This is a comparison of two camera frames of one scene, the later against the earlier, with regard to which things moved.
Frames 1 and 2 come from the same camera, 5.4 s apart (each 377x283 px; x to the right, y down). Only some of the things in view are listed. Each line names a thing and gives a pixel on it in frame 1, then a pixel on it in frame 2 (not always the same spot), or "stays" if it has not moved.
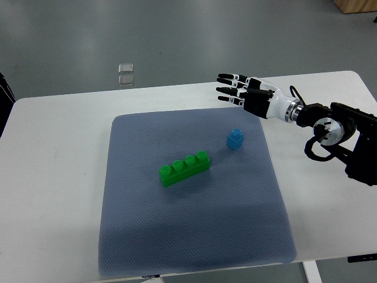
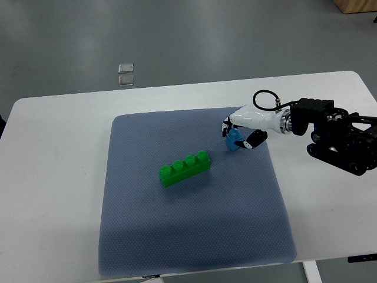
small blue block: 235,138 stays
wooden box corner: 351,6 stays
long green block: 180,170 stays
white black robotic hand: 258,97 → 257,117
